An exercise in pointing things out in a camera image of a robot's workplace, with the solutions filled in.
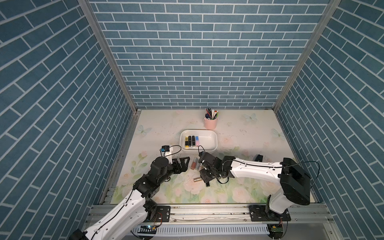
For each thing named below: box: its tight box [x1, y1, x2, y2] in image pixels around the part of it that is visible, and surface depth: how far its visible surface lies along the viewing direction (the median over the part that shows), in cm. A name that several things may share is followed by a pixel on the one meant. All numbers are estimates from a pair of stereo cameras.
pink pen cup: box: [204, 113, 219, 130], surface depth 110 cm
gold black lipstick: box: [185, 136, 190, 149], surface depth 101 cm
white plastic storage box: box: [179, 129, 218, 153], surface depth 101 cm
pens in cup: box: [204, 108, 219, 120], surface depth 104 cm
